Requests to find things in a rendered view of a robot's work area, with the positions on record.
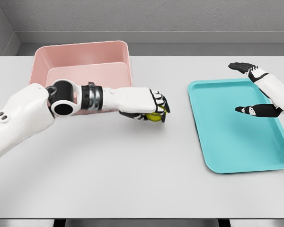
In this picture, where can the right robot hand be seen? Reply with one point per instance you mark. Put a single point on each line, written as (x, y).
(267, 82)

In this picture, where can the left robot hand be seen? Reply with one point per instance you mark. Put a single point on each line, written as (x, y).
(142, 99)

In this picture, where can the yellow tennis ball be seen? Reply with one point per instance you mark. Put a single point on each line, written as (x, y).
(154, 117)

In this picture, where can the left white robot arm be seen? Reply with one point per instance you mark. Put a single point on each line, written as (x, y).
(26, 106)

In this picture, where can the blue tray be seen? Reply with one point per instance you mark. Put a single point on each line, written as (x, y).
(227, 127)

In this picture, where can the pink basket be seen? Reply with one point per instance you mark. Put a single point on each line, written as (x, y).
(85, 68)

